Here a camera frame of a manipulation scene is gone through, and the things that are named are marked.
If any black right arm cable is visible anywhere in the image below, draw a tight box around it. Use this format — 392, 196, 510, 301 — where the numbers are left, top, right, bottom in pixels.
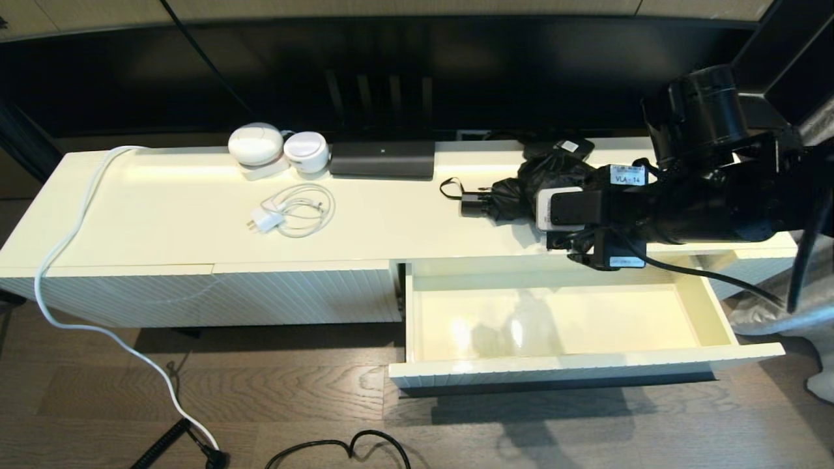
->
625, 251, 786, 307

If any cream TV cabinet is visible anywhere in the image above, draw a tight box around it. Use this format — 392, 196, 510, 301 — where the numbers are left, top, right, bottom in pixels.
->
0, 134, 803, 328

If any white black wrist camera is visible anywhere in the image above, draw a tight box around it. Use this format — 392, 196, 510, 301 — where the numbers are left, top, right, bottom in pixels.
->
536, 188, 605, 233

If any black television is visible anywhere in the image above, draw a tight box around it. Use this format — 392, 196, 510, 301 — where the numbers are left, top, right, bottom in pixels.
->
175, 16, 760, 139

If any white fluted curved cabinet panel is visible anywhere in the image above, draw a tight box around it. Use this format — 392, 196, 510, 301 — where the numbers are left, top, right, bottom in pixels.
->
0, 264, 225, 328

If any large white dome device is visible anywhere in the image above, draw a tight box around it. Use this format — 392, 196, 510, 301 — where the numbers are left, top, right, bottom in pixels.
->
227, 122, 291, 182

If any small white round device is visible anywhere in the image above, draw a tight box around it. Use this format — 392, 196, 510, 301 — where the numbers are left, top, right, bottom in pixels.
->
283, 131, 330, 174

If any white rounded floor object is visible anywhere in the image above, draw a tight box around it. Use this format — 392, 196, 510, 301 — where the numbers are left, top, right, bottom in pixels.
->
807, 373, 834, 403

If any white fluted flat cabinet door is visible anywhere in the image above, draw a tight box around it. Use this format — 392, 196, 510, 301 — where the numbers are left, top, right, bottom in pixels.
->
214, 260, 401, 324

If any black wall shelf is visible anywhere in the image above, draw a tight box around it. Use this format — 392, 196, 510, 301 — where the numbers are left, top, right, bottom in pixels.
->
684, 0, 834, 130

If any black folding umbrella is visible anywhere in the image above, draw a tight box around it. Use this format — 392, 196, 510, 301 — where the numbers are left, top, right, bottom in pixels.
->
439, 153, 613, 245

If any black floor cable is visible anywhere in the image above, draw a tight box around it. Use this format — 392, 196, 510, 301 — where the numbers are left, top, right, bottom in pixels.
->
264, 430, 412, 469

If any grey curtain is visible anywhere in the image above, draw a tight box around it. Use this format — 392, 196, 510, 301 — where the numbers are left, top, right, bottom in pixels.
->
726, 98, 834, 339

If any black set-top box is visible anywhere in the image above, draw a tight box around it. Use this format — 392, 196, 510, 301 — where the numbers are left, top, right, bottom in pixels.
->
521, 135, 595, 161

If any white fluted drawer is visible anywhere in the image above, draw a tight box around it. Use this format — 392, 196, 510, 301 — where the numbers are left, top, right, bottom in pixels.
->
389, 255, 786, 391

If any thick white power cable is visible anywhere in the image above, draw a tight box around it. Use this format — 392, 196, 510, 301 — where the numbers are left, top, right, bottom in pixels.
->
34, 146, 221, 453

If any black coiled cable with plug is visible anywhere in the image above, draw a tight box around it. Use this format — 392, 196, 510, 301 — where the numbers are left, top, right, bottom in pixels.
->
130, 419, 230, 469

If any black router with antennas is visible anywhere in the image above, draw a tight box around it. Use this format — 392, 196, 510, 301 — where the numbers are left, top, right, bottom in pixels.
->
324, 68, 436, 179

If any white charger with cable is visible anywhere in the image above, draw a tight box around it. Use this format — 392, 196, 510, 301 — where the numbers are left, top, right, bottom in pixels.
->
246, 183, 336, 238

